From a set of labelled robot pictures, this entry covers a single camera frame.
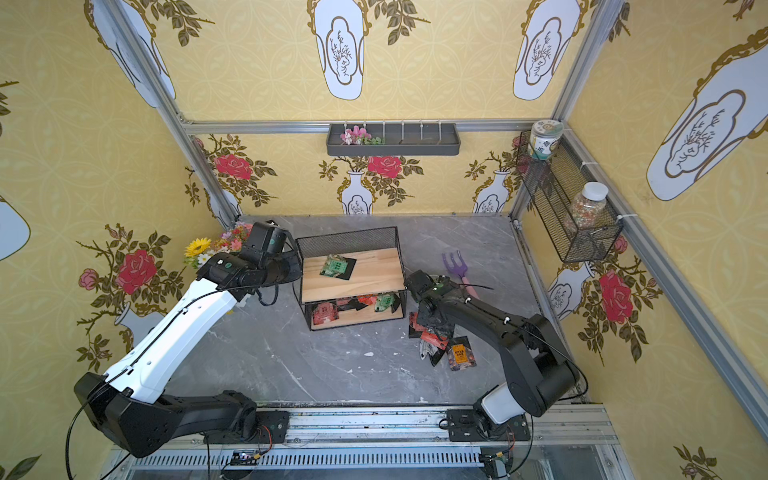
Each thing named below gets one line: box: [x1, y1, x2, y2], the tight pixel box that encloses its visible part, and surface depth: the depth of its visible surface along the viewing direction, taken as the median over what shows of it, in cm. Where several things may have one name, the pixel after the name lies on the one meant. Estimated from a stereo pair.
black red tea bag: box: [420, 329, 449, 351], surface depth 89 cm
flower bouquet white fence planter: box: [183, 222, 253, 270], surface depth 90 cm
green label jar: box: [530, 119, 565, 160], surface depth 87 cm
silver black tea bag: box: [418, 340, 446, 367], surface depth 87 cm
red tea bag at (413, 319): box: [409, 312, 428, 332], surface depth 94 cm
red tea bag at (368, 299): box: [357, 295, 377, 305], surface depth 97 cm
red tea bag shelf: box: [313, 302, 339, 325], surface depth 94 cm
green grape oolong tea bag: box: [319, 254, 357, 281], surface depth 87 cm
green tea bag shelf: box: [374, 291, 395, 312], surface depth 95 cm
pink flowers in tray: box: [340, 125, 385, 145], surface depth 89 cm
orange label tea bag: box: [447, 336, 477, 371], surface depth 87 cm
